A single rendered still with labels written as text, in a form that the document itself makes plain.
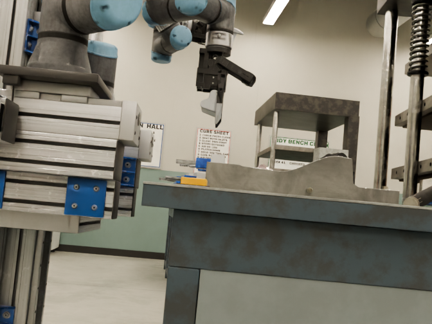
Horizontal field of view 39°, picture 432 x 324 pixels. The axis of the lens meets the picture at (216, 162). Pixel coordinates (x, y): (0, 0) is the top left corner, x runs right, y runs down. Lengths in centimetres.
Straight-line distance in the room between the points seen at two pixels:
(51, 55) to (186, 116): 763
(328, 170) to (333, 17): 823
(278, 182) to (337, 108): 493
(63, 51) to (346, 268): 81
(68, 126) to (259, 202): 59
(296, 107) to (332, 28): 351
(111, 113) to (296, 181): 51
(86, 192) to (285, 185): 51
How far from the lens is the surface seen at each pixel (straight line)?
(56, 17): 146
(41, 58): 143
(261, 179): 156
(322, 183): 158
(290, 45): 946
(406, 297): 100
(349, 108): 651
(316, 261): 97
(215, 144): 897
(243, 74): 165
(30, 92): 143
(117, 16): 136
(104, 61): 194
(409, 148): 255
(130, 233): 892
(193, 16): 164
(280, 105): 633
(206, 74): 165
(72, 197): 142
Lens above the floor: 76
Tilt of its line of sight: 5 degrees up
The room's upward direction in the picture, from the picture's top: 5 degrees clockwise
